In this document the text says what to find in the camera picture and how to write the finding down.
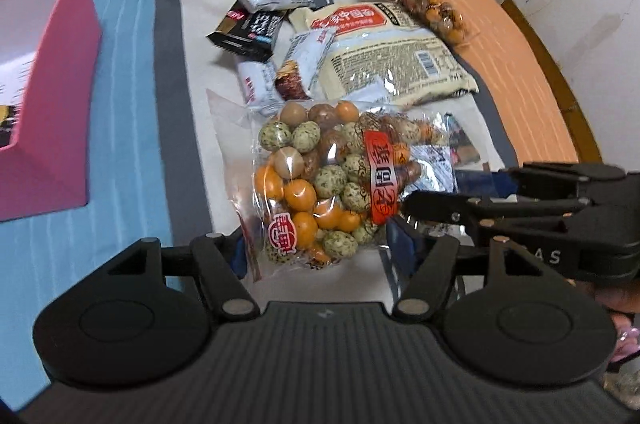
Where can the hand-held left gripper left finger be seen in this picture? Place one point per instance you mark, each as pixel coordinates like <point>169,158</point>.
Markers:
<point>236,256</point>

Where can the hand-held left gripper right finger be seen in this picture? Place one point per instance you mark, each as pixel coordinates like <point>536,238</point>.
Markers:
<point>401,241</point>

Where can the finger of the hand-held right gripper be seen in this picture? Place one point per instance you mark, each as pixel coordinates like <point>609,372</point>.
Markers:
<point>450,210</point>
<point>480,181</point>

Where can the clear bag of mixed coated nuts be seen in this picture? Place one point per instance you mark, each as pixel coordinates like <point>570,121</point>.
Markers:
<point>300,184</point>

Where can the white snack packet with brown bar picture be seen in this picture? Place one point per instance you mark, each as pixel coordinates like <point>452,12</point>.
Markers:
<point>302,61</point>

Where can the black cracker packet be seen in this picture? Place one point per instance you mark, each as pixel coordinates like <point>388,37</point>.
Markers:
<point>250,34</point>

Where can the pink cardboard box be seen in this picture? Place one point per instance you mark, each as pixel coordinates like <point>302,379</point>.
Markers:
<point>60,103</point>

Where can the person's right hand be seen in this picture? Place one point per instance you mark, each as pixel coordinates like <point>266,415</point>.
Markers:
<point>622,304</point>

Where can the dark printed foil snack packet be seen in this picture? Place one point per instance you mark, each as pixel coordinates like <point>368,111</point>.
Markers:
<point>462,143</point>

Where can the silver foil snack packet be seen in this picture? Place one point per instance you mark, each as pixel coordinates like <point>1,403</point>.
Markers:
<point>432,159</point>

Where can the beige noodle packet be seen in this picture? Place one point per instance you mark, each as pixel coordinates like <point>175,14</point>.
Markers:
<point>390,53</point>

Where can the white snack packet with red print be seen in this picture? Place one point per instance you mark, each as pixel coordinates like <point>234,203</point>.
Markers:
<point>257,83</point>

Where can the striped printed blanket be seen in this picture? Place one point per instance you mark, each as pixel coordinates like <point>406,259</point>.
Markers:
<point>135,103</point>

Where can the long clear bag of coated nuts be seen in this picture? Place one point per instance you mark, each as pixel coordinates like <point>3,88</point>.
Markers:
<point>425,3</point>

